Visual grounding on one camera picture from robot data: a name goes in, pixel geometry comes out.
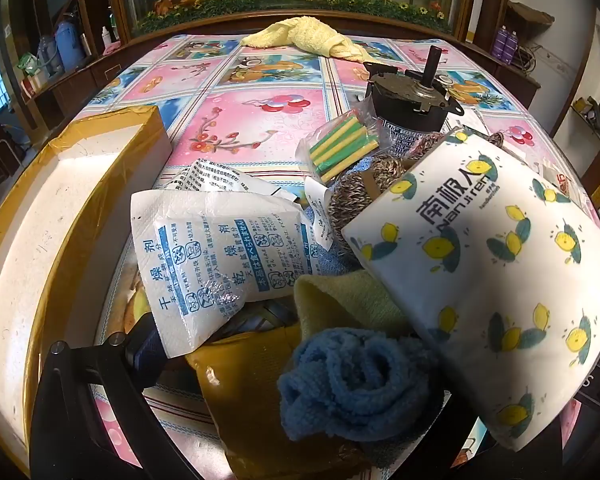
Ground yellow taped foam box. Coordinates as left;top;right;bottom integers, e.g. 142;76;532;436
0;105;172;474

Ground lemon print tissue pack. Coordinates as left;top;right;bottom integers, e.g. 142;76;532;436
342;130;600;451

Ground white printed desiccant packet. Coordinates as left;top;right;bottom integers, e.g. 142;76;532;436
166;159;283;196

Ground white blue desiccant packet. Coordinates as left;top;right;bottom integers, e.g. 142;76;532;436
130;190;320;358

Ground blue fluffy cloth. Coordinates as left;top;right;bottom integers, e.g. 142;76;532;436
277;328;444;442

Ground blue water jug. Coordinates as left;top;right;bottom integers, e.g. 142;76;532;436
55;20;86;72

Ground yellow green sticks bag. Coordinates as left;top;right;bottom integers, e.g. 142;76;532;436
296;110;385;184

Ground purple bottles on shelf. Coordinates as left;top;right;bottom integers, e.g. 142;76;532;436
491;26;518;65

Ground black electric motor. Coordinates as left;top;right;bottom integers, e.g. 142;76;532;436
363;47;464;132

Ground brown yarn skein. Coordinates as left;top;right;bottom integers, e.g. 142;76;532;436
326;131;506;256

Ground blue knitted towel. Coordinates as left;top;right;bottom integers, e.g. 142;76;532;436
303;156;373;275

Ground yellow fluffy towel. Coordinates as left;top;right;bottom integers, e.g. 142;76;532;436
294;270;411;340

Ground yellow towel at table back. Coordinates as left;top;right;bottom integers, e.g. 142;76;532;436
240;16;373;63

